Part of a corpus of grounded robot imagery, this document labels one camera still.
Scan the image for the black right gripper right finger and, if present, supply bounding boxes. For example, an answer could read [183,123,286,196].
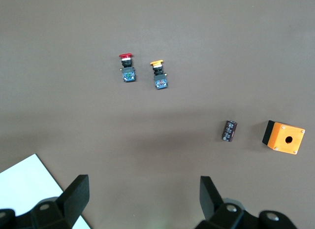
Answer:
[195,175,298,229]

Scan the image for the dark cylindrical capacitor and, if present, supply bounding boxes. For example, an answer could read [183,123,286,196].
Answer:
[221,120,238,142]

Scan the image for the yellow push button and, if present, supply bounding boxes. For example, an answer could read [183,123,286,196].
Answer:
[150,59,169,90]

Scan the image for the red mushroom push button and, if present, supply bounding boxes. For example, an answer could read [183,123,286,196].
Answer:
[118,53,136,83]

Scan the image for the grey plastic tray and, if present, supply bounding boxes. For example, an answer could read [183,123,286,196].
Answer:
[0,153,92,229]

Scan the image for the orange button enclosure box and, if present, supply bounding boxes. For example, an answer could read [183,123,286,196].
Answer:
[261,120,306,155]

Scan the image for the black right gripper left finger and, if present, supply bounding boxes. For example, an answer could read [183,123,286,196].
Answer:
[0,174,90,229]

